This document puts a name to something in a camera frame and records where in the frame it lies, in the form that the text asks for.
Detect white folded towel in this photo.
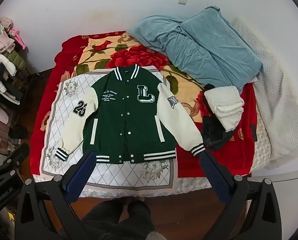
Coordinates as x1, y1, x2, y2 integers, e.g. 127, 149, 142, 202
204, 85, 245, 132

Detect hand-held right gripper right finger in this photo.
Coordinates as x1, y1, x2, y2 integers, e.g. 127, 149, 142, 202
200, 151, 282, 240

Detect blue quilt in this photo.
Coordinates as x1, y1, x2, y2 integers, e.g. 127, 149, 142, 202
126, 6, 264, 94

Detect green and white varsity jacket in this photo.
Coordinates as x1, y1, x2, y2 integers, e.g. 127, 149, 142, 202
56, 64, 206, 165

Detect red floral blanket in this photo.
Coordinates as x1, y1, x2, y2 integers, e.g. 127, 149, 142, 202
30, 31, 259, 180

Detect row of hanging clothes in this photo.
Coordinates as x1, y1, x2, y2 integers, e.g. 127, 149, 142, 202
0, 16, 33, 130

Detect white textured bedspread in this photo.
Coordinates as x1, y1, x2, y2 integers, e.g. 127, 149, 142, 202
31, 17, 298, 198

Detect pink clothes hanger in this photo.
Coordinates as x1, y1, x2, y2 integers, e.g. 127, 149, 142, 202
10, 29, 27, 51

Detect dark cloth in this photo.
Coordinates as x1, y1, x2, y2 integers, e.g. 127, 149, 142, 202
201, 84, 236, 152

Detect white diamond-pattern floral mat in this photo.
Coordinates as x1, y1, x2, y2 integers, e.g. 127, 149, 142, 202
40, 72, 177, 189

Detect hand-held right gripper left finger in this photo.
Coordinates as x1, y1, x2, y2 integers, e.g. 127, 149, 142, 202
15, 150, 97, 240

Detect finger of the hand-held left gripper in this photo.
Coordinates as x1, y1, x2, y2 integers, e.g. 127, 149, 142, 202
0, 143, 30, 183

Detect person's dark trouser legs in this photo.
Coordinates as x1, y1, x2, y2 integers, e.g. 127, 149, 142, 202
76, 200, 162, 240

